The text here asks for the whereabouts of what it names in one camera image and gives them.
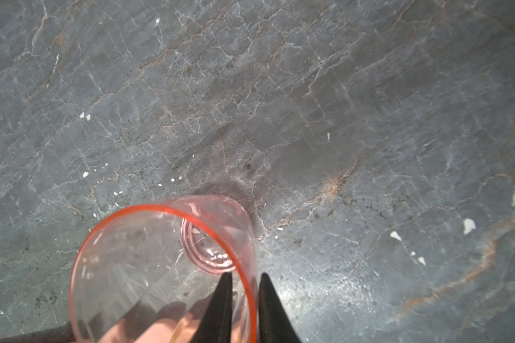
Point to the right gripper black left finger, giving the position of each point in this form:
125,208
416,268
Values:
216,324

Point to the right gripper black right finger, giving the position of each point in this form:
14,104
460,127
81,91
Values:
274,324

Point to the pink plastic cup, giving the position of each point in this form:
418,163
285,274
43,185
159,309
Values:
173,250

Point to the pink tray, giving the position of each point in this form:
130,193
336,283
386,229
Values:
174,322

